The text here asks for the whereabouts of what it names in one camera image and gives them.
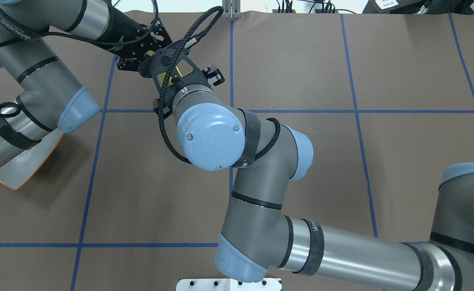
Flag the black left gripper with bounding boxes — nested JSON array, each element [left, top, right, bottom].
[[116, 18, 172, 72]]

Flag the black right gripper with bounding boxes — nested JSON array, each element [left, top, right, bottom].
[[138, 48, 225, 118]]

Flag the bright yellow-green banana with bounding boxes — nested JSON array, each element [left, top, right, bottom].
[[157, 66, 183, 88]]

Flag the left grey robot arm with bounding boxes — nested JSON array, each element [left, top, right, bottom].
[[0, 0, 171, 168]]

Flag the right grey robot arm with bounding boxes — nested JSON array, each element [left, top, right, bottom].
[[138, 46, 474, 291]]

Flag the grey square plate orange rim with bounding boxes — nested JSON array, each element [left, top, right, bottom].
[[0, 129, 64, 190]]

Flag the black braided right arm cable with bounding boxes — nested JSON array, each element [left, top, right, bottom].
[[156, 6, 281, 164]]

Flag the aluminium frame post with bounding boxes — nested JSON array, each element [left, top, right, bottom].
[[222, 0, 242, 20]]

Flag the bundle of black cables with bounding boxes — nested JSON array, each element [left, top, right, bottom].
[[275, 0, 357, 15]]

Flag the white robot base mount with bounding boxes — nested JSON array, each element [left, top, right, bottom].
[[176, 278, 283, 291]]

